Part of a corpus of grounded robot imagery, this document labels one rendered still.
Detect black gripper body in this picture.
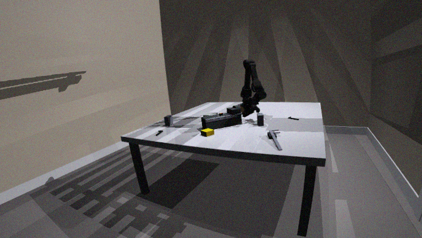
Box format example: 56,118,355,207
241,97,260,113

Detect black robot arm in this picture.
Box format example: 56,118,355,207
240,59,267,105

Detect yellow block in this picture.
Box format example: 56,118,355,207
201,128,215,137

